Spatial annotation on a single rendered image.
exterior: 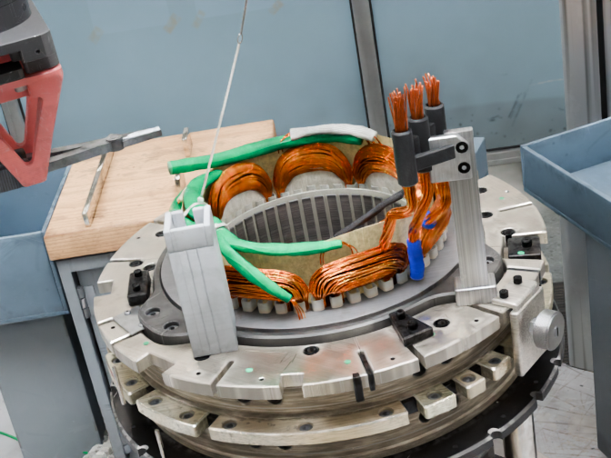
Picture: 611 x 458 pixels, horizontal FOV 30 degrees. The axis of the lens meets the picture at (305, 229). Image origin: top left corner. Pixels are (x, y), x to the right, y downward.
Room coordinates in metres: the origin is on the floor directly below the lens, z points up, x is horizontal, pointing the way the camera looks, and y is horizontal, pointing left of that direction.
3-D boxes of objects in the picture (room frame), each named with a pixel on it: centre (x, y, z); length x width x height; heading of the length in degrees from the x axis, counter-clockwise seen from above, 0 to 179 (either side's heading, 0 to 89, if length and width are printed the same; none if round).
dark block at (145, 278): (0.70, 0.12, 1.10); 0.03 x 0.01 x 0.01; 0
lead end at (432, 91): (0.62, -0.09, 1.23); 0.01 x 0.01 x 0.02
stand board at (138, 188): (0.97, 0.12, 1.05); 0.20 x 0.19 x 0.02; 87
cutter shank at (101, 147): (0.67, 0.13, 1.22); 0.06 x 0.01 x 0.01; 116
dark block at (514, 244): (0.67, -0.14, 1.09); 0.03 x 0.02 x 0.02; 167
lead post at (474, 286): (0.61, -0.10, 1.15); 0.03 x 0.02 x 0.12; 82
